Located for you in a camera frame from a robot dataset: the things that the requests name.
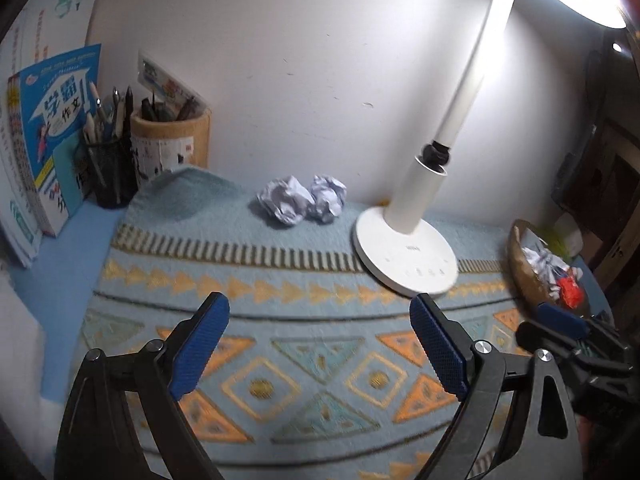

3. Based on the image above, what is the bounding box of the white desk lamp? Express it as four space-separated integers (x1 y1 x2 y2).
354 0 628 297

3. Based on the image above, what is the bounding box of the white tissue pack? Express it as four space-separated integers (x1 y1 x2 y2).
555 212 586 256

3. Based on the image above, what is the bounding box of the round wooden pen holder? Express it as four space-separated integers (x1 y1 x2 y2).
130 107 211 183

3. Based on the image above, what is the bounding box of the bundle of pens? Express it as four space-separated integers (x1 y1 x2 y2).
82 85 136 146

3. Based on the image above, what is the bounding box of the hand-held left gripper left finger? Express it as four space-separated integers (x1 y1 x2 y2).
54 291 232 480

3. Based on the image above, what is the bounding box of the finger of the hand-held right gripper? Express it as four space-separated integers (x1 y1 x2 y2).
516 321 588 368
536 302 591 338

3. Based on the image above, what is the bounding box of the bundle of dark markers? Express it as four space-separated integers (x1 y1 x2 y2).
140 95 201 122

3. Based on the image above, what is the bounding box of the black mesh pen holder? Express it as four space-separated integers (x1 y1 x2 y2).
85 135 139 209

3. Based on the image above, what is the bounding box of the white paper ball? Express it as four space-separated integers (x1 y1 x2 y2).
522 245 571 291
256 176 316 226
307 174 347 225

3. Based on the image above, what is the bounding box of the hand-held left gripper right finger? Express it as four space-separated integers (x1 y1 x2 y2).
409 292 585 480

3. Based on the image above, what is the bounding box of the brown wicker bowl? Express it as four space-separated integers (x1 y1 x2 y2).
507 219 588 311

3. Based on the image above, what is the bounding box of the blue patterned woven mat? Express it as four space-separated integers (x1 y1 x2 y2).
70 167 616 480

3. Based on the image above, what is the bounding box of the colourful printed card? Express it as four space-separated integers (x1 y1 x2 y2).
137 50 206 111

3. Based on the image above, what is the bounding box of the row of upright books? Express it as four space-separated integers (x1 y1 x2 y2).
0 0 103 268

